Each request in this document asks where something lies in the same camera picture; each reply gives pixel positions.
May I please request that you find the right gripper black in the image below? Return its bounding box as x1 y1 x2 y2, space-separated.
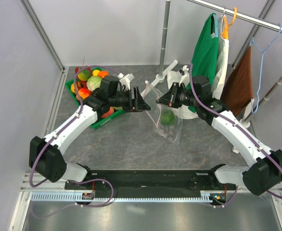
157 82 200 108

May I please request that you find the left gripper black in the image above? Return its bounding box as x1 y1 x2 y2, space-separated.
109 87 150 113

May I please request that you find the green bell pepper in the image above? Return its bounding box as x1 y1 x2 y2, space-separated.
160 109 175 126

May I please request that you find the clear zip top bag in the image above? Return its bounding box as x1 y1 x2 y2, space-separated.
143 80 183 145

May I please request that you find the peach fruit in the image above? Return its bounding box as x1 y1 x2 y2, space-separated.
102 107 115 118

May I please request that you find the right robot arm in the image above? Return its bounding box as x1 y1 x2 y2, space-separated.
156 76 282 196

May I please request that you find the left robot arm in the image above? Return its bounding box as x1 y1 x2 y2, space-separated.
29 76 151 189

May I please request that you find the green plastic tray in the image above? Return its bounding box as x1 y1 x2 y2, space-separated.
65 65 125 129

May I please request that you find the white shirt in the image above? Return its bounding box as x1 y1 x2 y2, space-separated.
167 13 229 119

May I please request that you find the orange fruit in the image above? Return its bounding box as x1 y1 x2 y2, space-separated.
97 70 109 78

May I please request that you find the green shirt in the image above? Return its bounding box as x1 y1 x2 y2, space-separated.
188 13 219 114

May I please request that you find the green cabbage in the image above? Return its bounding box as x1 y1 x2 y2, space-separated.
86 76 102 91

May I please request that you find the yellow lemon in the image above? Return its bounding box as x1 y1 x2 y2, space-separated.
92 69 100 76

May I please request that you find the brown towel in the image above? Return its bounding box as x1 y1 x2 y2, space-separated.
220 46 253 116

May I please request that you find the yellow mango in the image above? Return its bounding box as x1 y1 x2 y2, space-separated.
70 81 83 95

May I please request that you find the clothes rack stand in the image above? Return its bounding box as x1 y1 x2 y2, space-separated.
140 0 282 152

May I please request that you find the orange hanger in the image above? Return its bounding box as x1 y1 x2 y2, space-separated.
221 7 237 39

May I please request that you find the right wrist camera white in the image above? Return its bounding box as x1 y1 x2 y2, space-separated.
178 65 190 86

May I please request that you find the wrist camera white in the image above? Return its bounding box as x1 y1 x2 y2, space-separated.
178 65 190 86
117 73 134 90

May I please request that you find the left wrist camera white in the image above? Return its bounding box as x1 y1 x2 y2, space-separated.
117 73 134 90

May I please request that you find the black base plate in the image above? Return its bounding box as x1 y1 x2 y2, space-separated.
63 169 238 200

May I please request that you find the blue wire hanger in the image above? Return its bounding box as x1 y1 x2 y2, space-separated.
249 23 282 114

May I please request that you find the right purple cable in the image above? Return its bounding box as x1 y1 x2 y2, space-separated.
188 64 282 209

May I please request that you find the purple cable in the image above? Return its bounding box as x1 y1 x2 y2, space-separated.
29 65 122 218
188 64 282 209

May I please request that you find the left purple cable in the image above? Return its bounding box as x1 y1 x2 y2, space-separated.
29 65 122 218

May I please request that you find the slotted cable duct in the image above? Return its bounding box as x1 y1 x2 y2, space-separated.
30 192 221 203

